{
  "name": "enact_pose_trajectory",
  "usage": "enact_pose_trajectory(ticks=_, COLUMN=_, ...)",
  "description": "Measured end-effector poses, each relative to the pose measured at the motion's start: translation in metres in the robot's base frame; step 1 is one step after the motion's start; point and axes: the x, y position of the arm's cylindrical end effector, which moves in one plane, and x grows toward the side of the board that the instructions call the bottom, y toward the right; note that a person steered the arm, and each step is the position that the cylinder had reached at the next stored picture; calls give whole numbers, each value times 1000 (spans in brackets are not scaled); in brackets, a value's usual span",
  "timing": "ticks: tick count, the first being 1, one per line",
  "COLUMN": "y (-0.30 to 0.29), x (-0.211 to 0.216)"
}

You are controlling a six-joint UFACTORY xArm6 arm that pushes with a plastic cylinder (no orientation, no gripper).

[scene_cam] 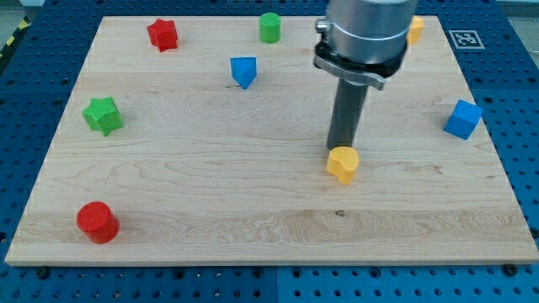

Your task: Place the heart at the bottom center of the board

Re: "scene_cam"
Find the green cylinder block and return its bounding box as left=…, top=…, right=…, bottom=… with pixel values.
left=259, top=13, right=281, bottom=44

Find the wooden board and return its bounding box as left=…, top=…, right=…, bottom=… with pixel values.
left=5, top=16, right=538, bottom=267

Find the red cylinder block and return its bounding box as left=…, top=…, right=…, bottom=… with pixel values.
left=76, top=201, right=120, bottom=244

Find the green star block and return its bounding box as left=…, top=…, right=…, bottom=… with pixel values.
left=82, top=96, right=124, bottom=136

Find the yellow heart block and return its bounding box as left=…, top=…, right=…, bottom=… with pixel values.
left=326, top=146, right=360, bottom=184

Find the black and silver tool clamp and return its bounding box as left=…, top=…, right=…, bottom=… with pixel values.
left=313, top=34, right=408, bottom=90

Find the white fiducial marker tag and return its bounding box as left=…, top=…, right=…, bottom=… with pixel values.
left=449, top=29, right=484, bottom=50

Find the red star block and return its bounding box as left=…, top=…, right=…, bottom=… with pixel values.
left=147, top=19, right=178, bottom=52

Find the yellow block behind arm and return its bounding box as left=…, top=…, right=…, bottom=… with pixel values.
left=407, top=15, right=424, bottom=45

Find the blue cube block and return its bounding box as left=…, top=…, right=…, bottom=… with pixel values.
left=444, top=99, right=483, bottom=140

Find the blue triangular prism block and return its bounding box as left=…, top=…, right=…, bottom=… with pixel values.
left=230, top=56, right=257, bottom=89

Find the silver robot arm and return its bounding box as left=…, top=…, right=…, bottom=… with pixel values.
left=313, top=0, right=418, bottom=150

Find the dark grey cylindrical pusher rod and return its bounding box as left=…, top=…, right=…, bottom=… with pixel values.
left=327, top=79, right=368, bottom=150

